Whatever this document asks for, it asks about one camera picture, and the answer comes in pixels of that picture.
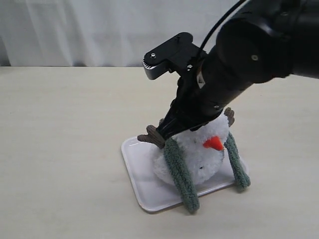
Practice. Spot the white rectangular plastic tray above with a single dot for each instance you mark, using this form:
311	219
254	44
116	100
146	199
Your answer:
152	194

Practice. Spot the white curtain backdrop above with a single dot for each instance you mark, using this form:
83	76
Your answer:
94	33

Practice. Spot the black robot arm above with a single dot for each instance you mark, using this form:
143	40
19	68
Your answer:
265	39

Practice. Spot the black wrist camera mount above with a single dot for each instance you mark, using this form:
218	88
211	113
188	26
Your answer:
177	54

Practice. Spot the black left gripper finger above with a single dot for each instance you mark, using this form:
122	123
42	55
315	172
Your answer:
170	125

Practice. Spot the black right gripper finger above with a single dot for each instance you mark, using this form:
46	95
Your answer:
185	125

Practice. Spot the white plush snowman toy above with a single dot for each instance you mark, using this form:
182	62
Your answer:
201	152

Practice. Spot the green fleece scarf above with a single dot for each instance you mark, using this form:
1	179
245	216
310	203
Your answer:
187	189

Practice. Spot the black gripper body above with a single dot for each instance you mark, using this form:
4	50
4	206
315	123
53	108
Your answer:
208	92

